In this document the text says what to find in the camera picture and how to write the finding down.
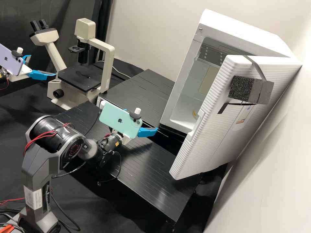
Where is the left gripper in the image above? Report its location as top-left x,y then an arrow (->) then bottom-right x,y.
9,55 -> 58,82

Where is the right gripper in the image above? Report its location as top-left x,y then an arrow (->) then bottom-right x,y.
121,126 -> 159,146

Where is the incubator door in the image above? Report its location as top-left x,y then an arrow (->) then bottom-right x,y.
169,54 -> 275,181

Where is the white incubator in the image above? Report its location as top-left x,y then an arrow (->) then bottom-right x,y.
159,8 -> 303,170

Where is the black platform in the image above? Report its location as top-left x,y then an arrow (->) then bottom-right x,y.
97,69 -> 176,129
53,101 -> 202,223
157,124 -> 189,146

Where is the cream microscope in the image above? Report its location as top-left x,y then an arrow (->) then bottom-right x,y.
29,18 -> 116,110

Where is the left wrist camera phone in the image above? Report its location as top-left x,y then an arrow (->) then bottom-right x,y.
0,43 -> 25,76

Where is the wrist camera phone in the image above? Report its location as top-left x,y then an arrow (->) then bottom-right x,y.
98,101 -> 144,142
0,43 -> 25,76

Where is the right wrist camera phone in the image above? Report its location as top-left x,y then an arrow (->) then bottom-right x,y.
98,101 -> 144,142

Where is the white cable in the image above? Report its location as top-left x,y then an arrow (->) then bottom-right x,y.
113,67 -> 132,79

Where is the black cable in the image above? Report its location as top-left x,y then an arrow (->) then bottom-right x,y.
97,150 -> 122,187
50,192 -> 81,231

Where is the red wire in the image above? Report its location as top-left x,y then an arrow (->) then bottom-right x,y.
0,198 -> 25,207

